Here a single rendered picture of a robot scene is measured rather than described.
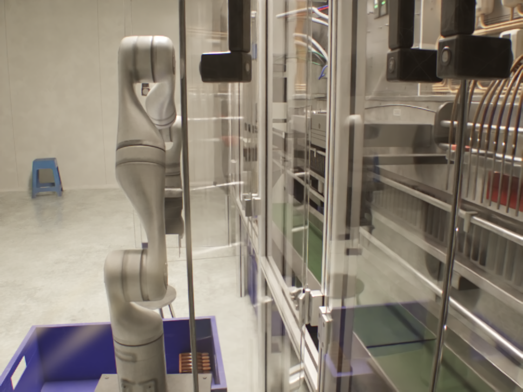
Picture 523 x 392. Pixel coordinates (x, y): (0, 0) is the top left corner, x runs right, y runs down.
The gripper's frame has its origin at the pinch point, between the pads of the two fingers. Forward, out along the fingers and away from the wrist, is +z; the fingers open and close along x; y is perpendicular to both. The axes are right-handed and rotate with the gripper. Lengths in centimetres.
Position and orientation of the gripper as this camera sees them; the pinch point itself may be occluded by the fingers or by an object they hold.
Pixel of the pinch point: (170, 257)
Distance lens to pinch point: 124.8
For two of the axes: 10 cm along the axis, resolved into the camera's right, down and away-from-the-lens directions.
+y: -0.6, -2.1, 9.8
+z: 0.0, 9.8, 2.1
